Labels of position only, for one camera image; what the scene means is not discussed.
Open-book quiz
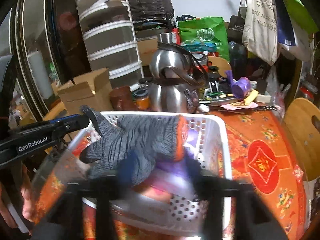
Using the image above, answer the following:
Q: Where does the wooden chair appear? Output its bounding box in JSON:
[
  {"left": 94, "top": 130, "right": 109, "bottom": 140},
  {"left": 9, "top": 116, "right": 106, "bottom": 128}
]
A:
[
  {"left": 284, "top": 98, "right": 319, "bottom": 181},
  {"left": 42, "top": 101, "right": 68, "bottom": 121}
]

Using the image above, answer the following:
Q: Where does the brown cardboard box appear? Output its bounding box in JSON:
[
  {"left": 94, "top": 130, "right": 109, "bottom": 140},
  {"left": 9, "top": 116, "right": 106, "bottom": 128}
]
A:
[{"left": 57, "top": 68, "right": 113, "bottom": 115}]

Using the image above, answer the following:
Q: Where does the person's left hand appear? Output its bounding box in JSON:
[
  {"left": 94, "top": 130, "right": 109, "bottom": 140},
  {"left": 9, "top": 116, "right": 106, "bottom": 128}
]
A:
[{"left": 1, "top": 164, "right": 35, "bottom": 229}]

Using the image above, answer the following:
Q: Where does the stainless steel kettle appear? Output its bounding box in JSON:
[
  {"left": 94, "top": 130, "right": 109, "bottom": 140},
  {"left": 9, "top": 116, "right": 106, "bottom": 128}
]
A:
[{"left": 149, "top": 33, "right": 209, "bottom": 113}]

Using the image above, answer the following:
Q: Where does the green shopping bag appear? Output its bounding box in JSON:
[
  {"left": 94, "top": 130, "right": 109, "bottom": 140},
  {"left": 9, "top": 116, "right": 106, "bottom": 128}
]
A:
[{"left": 177, "top": 16, "right": 230, "bottom": 61}]

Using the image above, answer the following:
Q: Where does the pink soft item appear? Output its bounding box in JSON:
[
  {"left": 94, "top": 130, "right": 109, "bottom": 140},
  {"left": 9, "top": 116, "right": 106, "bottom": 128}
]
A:
[{"left": 133, "top": 183, "right": 171, "bottom": 204}]

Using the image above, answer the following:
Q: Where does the orange jar with lid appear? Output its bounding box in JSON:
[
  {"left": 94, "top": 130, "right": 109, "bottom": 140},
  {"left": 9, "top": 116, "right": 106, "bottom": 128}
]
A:
[{"left": 133, "top": 88, "right": 150, "bottom": 111}]

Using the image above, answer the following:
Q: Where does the red floral tablecloth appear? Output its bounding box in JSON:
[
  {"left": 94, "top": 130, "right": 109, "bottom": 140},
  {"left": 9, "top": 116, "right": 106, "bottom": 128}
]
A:
[{"left": 35, "top": 110, "right": 308, "bottom": 239}]

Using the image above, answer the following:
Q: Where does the beige canvas tote bag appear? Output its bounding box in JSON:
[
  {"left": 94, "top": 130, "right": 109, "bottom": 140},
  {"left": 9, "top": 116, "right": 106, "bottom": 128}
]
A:
[{"left": 242, "top": 0, "right": 278, "bottom": 66}]

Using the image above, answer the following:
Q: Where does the white perforated plastic basket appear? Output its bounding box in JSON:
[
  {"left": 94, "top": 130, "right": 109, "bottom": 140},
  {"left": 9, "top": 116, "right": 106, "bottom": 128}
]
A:
[{"left": 35, "top": 111, "right": 232, "bottom": 239}]

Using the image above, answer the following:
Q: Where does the purple plastic cup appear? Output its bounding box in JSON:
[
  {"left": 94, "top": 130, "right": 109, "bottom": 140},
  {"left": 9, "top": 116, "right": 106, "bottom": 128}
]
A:
[{"left": 225, "top": 70, "right": 251, "bottom": 100}]

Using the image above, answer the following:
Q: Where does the left wooden chair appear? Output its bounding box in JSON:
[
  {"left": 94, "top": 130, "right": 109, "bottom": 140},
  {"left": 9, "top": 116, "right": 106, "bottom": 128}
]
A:
[{"left": 42, "top": 101, "right": 68, "bottom": 121}]

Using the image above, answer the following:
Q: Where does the brown mug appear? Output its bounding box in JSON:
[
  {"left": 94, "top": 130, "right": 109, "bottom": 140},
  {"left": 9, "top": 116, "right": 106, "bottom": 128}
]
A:
[{"left": 109, "top": 86, "right": 137, "bottom": 111}]

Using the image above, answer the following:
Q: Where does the lime green hanging bag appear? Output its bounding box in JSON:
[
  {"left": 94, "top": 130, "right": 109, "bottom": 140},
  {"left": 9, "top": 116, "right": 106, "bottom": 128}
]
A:
[{"left": 283, "top": 0, "right": 319, "bottom": 34}]

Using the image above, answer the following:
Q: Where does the right wooden chair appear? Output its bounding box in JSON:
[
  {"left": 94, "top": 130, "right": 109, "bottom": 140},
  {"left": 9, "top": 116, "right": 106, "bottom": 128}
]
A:
[{"left": 284, "top": 98, "right": 319, "bottom": 181}]

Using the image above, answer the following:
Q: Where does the grey plastic drawer tower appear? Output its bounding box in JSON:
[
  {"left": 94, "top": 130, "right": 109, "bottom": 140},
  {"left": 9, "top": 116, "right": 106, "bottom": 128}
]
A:
[{"left": 76, "top": 0, "right": 144, "bottom": 91}]

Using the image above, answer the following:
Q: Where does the grey knitted work glove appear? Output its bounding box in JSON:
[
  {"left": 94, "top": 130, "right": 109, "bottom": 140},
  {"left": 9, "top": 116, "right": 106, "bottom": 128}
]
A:
[{"left": 79, "top": 106, "right": 188, "bottom": 186}]

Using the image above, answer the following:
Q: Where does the purple tissue pack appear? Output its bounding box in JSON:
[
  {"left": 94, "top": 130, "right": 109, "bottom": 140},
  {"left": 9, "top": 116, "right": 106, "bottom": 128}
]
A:
[{"left": 139, "top": 129, "right": 201, "bottom": 201}]

